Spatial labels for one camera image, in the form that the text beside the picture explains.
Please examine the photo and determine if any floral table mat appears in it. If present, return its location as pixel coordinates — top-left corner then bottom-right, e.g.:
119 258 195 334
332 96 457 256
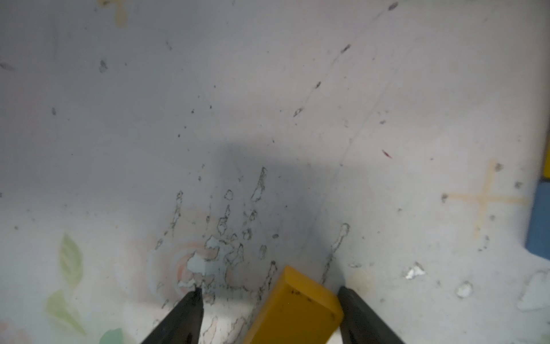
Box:
1 1 549 343

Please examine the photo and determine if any orange-yellow long block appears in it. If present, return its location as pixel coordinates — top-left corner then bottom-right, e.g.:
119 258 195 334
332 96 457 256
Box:
243 266 344 344

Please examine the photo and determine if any yellow long block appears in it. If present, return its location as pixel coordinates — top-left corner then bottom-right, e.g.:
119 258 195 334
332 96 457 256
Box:
542 141 550 180

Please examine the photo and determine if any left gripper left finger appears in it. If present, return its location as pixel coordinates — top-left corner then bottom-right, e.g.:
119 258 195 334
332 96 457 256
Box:
142 288 204 344

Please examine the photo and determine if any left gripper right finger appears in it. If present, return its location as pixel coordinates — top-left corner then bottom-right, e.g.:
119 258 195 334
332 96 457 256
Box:
337 286 404 344

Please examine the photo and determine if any light blue short block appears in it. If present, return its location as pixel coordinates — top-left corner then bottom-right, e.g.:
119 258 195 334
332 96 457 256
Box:
525 180 550 260

